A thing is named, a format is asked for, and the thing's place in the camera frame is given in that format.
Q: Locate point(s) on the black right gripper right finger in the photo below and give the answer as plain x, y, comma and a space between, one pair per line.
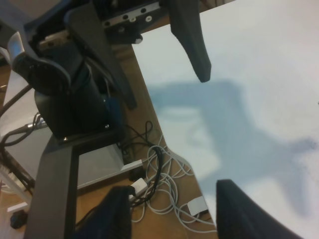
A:
239, 217

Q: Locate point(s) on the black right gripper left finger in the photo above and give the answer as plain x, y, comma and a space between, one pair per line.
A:
111, 219

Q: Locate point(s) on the white flat adapter box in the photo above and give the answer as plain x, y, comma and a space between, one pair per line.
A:
197, 206

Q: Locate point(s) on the black metal support frame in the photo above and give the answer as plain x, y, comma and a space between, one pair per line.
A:
52, 211

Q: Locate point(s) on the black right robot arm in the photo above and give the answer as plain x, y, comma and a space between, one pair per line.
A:
53, 53

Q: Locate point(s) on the white power adapter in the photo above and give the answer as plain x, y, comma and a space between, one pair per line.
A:
140, 186

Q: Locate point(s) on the grey cabinet base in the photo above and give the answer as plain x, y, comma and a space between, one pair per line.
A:
99, 166

